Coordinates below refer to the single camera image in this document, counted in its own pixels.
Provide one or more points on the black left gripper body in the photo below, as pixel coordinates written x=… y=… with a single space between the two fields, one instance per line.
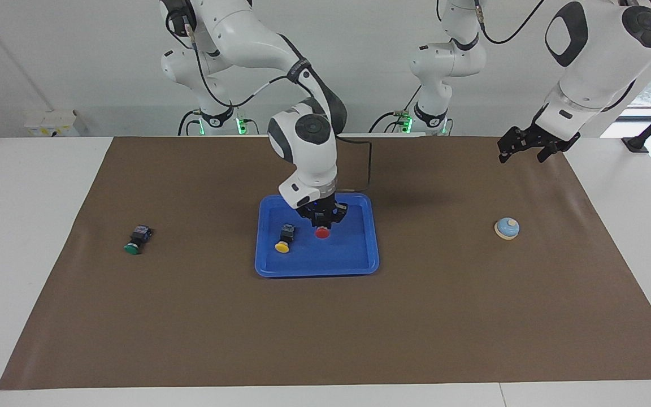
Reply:
x=546 y=138

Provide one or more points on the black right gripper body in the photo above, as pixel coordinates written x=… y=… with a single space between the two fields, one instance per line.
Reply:
x=320 y=210

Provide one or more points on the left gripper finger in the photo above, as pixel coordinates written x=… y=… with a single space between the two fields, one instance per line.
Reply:
x=513 y=141
x=551 y=152

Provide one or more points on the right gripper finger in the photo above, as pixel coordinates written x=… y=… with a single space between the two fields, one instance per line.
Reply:
x=339 y=215
x=311 y=221

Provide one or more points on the red push button switch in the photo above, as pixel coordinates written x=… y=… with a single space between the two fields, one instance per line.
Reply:
x=322 y=233

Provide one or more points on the yellow push button switch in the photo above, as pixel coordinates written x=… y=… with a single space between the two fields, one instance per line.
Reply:
x=287 y=233

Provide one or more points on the light blue desk bell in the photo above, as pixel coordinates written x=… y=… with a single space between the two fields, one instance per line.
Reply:
x=507 y=228

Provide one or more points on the green push button switch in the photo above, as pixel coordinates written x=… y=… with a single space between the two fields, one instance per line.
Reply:
x=139 y=237

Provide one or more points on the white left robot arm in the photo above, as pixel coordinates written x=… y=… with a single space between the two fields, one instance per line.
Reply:
x=597 y=51

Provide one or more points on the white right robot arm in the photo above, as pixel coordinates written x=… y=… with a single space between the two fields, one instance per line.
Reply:
x=303 y=141

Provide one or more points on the blue plastic tray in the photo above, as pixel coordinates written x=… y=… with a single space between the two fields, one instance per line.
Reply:
x=348 y=254

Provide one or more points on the brown table mat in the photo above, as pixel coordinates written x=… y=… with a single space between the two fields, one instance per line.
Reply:
x=325 y=328

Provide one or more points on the white wall socket box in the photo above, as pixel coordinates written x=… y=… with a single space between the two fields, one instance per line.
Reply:
x=48 y=124

